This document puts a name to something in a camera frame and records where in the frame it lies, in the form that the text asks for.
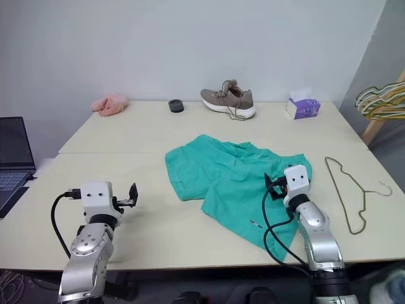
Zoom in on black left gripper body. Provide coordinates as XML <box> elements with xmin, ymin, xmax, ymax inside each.
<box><xmin>110</xmin><ymin>195</ymin><xmax>134</xmax><ymax>213</ymax></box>

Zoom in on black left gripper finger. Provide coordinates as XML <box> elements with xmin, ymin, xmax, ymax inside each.
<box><xmin>128</xmin><ymin>182</ymin><xmax>139</xmax><ymax>208</ymax></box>

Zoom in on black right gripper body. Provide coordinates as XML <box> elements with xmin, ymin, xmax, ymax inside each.
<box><xmin>271</xmin><ymin>178</ymin><xmax>289</xmax><ymax>201</ymax></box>

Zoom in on teal green shorts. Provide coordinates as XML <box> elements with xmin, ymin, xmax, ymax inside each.
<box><xmin>164</xmin><ymin>134</ymin><xmax>315</xmax><ymax>262</ymax></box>

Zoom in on olive wire hanger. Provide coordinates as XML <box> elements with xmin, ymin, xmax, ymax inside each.
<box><xmin>324</xmin><ymin>156</ymin><xmax>394</xmax><ymax>236</ymax></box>

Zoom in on purple tissue box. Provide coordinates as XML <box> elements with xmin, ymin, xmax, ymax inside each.
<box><xmin>285</xmin><ymin>89</ymin><xmax>322</xmax><ymax>121</ymax></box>

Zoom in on brown sneaker white sole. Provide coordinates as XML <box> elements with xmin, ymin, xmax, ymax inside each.
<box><xmin>199</xmin><ymin>79</ymin><xmax>257</xmax><ymax>121</ymax></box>

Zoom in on pink plush slipper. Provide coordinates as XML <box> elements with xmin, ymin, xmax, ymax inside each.
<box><xmin>90</xmin><ymin>93</ymin><xmax>128</xmax><ymax>118</ymax></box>

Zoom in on dark grey round cup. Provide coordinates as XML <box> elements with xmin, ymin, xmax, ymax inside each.
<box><xmin>168</xmin><ymin>98</ymin><xmax>185</xmax><ymax>114</ymax></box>

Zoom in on dark rounded shape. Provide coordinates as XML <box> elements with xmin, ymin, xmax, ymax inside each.
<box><xmin>175</xmin><ymin>291</ymin><xmax>207</xmax><ymax>304</ymax></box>
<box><xmin>246</xmin><ymin>286</ymin><xmax>273</xmax><ymax>304</ymax></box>

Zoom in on bundle of coloured hangers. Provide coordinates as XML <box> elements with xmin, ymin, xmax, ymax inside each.
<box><xmin>356</xmin><ymin>82</ymin><xmax>405</xmax><ymax>122</ymax></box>

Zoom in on bunch of hangers on rack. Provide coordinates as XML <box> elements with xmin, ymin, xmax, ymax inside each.
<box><xmin>354</xmin><ymin>85</ymin><xmax>405</xmax><ymax>118</ymax></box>

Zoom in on dark laptop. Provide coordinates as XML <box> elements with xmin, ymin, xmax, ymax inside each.
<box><xmin>0</xmin><ymin>117</ymin><xmax>39</xmax><ymax>220</ymax></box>

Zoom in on white blue cloth bundle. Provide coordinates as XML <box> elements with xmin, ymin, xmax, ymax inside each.
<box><xmin>369</xmin><ymin>268</ymin><xmax>405</xmax><ymax>304</ymax></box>

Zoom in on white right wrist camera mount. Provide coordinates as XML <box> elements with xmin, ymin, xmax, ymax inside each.
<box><xmin>283</xmin><ymin>165</ymin><xmax>310</xmax><ymax>206</ymax></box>

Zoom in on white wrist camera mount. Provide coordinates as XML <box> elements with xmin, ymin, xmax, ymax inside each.
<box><xmin>283</xmin><ymin>165</ymin><xmax>310</xmax><ymax>206</ymax></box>
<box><xmin>80</xmin><ymin>181</ymin><xmax>115</xmax><ymax>220</ymax></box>

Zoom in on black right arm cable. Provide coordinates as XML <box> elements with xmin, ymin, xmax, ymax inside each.
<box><xmin>262</xmin><ymin>189</ymin><xmax>315</xmax><ymax>274</ymax></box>

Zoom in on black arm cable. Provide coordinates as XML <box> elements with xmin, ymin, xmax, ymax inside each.
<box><xmin>51</xmin><ymin>187</ymin><xmax>82</xmax><ymax>259</ymax></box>
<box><xmin>262</xmin><ymin>189</ymin><xmax>315</xmax><ymax>274</ymax></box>

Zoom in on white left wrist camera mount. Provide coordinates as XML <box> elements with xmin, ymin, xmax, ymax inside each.
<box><xmin>80</xmin><ymin>181</ymin><xmax>115</xmax><ymax>220</ymax></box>

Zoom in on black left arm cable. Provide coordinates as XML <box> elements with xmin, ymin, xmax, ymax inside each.
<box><xmin>51</xmin><ymin>187</ymin><xmax>82</xmax><ymax>259</ymax></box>

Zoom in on black table frame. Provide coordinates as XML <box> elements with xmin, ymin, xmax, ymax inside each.
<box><xmin>103</xmin><ymin>268</ymin><xmax>317</xmax><ymax>304</ymax></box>

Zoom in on beige floor cords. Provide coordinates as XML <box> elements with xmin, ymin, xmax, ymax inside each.
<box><xmin>0</xmin><ymin>268</ymin><xmax>25</xmax><ymax>304</ymax></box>

